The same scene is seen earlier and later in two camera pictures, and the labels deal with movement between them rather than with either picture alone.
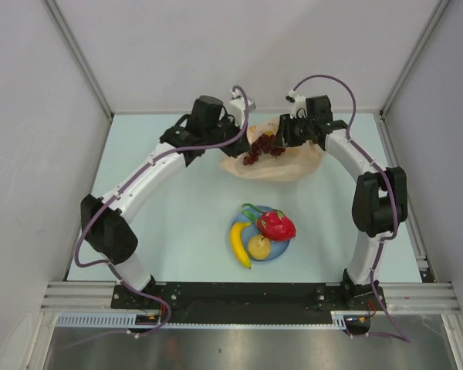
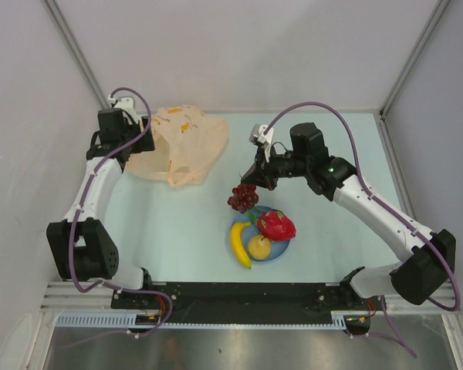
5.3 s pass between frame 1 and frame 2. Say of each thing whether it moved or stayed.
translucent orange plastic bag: moved
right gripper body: moved
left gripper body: moved
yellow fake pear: stayed
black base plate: stayed
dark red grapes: moved
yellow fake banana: stayed
